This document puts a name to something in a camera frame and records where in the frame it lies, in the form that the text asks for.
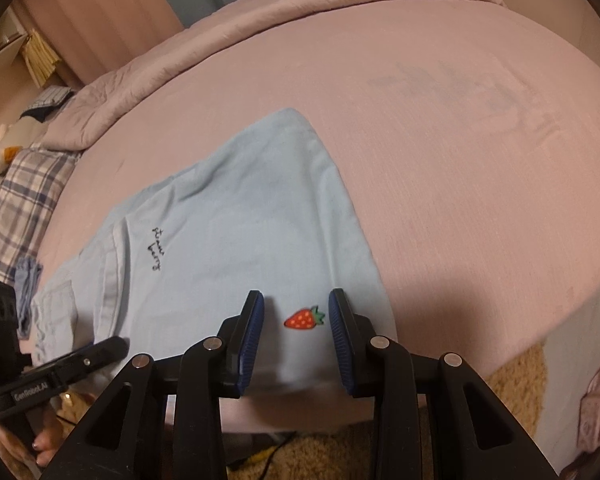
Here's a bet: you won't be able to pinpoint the pink curtain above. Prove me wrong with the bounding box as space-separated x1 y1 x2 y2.
17 0 183 86

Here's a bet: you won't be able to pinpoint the person's left hand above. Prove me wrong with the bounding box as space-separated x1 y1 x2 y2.
0 405 76 467

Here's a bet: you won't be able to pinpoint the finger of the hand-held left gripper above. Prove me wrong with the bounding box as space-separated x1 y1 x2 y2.
32 336 130 387

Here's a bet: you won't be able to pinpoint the striped pillow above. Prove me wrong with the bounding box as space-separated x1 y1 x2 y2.
20 86 77 122

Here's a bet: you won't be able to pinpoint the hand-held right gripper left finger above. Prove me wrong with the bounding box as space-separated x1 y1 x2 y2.
42 290 266 480

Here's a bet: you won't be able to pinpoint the yellow cloth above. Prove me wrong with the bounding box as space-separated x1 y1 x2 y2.
22 30 62 87

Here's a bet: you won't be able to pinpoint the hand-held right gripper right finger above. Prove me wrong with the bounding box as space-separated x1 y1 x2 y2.
328 287 561 480

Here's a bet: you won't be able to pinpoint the brown shaggy rug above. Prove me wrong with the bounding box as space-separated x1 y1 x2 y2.
55 345 552 480

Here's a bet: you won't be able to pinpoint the white shelf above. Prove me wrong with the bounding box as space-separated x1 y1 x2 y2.
0 5 36 92

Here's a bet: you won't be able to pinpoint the black floor cable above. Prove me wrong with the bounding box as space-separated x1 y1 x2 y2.
259 431 295 480

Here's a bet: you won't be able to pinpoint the small blue cloth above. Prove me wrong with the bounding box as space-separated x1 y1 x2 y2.
12 257 44 339

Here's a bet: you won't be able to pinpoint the light blue strawberry pants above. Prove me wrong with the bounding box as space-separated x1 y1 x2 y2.
30 107 398 393

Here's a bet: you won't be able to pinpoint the plaid pillow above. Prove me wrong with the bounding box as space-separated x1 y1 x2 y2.
0 147 81 286

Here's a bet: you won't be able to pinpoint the pink quilt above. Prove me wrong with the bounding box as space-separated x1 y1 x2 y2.
42 0 507 153

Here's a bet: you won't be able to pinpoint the grey plush toy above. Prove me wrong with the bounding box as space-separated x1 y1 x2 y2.
5 119 48 152

